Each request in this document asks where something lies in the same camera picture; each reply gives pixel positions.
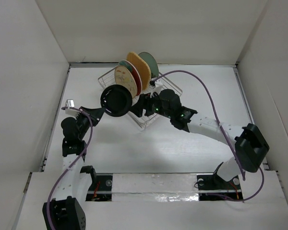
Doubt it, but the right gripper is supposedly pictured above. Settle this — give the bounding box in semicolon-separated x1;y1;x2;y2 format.
129;90;173;119

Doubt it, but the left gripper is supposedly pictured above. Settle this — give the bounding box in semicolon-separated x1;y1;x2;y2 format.
74;107;104;140

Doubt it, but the black round plate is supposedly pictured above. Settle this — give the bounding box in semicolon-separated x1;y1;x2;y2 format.
100;84;132;117

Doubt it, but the red and teal plate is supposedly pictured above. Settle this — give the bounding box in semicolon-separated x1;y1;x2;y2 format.
119;60;142;96

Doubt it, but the orange woven oval plate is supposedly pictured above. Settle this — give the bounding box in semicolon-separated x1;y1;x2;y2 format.
127;51;151;91

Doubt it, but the beige floral plate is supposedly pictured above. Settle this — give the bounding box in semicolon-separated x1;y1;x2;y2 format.
114;66;137;98

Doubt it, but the light blue flower plate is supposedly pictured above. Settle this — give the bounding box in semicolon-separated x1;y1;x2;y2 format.
138;52;159;79

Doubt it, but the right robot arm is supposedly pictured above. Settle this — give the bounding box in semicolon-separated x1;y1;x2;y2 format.
130;89;269;188

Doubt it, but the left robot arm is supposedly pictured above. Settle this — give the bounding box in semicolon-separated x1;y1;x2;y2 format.
42;106;105;230

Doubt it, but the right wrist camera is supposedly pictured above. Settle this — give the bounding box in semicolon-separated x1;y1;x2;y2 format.
150;79;163;98

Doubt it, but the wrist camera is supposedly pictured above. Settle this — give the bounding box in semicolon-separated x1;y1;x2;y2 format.
150;79;163;98
61;99;81;118

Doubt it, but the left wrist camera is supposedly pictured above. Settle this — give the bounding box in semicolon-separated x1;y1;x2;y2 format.
61;99;81;118

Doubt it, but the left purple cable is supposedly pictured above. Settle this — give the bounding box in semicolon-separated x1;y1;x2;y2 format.
48;107;94;230

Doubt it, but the purple cable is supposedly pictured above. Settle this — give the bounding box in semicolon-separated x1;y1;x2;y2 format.
48;107;94;230
155;70;265;202

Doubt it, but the wire dish rack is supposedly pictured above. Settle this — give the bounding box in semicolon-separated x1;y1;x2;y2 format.
98;68;182;130

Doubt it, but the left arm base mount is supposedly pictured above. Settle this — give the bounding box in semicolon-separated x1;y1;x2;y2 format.
86;173;113;202

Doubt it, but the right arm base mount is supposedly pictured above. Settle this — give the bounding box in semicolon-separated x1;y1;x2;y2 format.
194;174;243;201

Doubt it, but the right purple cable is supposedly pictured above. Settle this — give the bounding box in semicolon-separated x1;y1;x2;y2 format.
155;70;265;202

